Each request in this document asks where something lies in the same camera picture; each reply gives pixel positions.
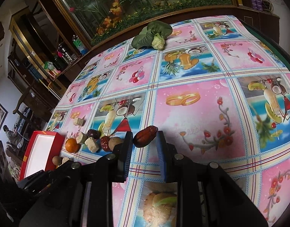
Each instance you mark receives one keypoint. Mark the green snack packet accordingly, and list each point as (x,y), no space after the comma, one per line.
(49,65)

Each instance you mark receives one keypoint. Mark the red cardboard box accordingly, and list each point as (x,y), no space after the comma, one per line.
(38,151)

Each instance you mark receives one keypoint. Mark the small orange tangerine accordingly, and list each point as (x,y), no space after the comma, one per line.
(72,145)

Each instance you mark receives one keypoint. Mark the printed fruit tablecloth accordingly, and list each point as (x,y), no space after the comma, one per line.
(194,75)

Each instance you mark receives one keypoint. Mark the dark wooden cabinet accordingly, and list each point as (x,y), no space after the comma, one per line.
(71,73)

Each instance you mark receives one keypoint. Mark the black thermos flask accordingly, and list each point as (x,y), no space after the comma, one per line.
(64,52)

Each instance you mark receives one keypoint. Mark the green label plastic bottle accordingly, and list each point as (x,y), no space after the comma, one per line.
(78,45)

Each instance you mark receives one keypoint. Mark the beige dried chunk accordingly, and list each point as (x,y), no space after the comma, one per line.
(91,145)
(81,137)
(65,160)
(78,121)

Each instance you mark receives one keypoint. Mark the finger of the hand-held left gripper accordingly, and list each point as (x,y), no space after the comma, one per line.
(34,179)

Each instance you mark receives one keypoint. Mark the green bok choy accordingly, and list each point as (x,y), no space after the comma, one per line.
(147,34)

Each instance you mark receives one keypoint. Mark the glass panel with artificial flowers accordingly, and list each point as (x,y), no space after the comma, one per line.
(135,0)

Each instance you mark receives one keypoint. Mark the dark red dried date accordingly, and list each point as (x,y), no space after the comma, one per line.
(94,133)
(105,144)
(145,136)

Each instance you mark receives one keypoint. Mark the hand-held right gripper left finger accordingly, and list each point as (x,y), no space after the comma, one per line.
(126,157)

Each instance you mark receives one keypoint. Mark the wooden armchair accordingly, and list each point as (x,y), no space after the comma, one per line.
(25,99)

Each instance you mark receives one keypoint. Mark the brown longan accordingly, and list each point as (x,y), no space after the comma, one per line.
(115,142)
(56,160)

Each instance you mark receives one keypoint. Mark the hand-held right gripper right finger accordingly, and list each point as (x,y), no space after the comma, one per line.
(162,157)

